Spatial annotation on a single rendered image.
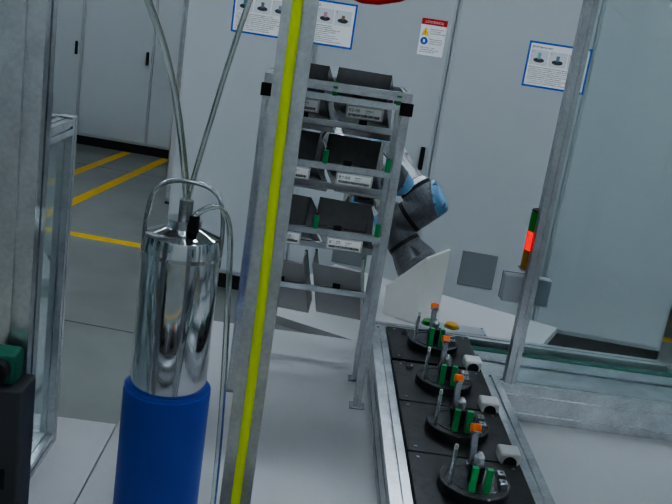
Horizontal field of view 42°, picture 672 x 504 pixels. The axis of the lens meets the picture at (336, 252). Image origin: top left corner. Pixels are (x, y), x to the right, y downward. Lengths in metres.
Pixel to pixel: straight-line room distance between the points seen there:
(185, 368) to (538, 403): 1.12
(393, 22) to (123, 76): 5.13
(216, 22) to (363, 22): 0.89
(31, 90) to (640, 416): 1.78
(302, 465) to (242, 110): 3.71
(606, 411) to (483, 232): 3.11
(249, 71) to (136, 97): 4.57
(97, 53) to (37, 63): 8.80
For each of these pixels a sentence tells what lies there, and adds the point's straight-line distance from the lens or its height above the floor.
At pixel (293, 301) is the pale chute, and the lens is 2.43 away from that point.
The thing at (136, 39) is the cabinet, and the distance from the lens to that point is 9.83.
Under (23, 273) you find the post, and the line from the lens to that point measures 1.26.
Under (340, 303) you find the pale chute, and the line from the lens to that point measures 2.42.
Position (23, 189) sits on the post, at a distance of 1.23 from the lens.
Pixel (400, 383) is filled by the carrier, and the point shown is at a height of 0.97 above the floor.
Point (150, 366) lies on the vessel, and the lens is 1.54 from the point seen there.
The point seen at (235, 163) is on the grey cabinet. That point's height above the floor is 0.83.
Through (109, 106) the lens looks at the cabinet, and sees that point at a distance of 9.99.
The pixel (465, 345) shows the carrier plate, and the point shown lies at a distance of 2.49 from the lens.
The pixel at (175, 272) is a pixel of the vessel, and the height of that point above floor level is 1.36.
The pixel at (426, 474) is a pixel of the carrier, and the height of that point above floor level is 0.97.
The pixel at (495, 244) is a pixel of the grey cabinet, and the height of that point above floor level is 0.60.
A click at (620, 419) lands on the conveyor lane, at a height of 0.90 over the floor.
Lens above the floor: 1.81
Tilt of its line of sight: 15 degrees down
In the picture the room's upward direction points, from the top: 9 degrees clockwise
